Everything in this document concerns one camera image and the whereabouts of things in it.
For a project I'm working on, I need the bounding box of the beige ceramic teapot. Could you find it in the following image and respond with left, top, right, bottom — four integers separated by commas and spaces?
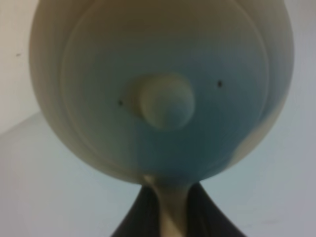
29, 0, 294, 237

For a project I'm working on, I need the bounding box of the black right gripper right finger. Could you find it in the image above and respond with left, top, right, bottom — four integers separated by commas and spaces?
186, 183, 245, 237

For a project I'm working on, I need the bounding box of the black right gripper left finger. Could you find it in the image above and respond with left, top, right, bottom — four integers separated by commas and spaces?
112, 186, 160, 237

